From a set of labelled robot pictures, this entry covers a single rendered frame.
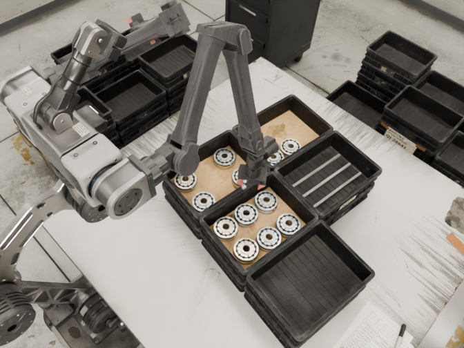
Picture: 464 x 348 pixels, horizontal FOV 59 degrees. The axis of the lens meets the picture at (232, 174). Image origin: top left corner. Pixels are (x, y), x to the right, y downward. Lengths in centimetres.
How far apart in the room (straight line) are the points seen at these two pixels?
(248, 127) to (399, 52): 217
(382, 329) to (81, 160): 133
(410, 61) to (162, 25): 226
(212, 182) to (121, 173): 83
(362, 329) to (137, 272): 95
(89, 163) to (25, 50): 312
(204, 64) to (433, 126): 199
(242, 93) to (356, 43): 297
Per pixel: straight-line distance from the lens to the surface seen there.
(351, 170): 203
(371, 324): 186
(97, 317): 213
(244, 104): 130
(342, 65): 389
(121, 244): 192
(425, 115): 294
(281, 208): 184
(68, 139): 119
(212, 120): 230
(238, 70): 124
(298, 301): 167
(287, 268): 172
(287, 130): 211
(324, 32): 422
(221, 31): 116
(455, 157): 295
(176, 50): 308
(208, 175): 191
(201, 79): 116
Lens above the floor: 239
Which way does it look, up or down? 55 degrees down
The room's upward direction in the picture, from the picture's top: 3 degrees clockwise
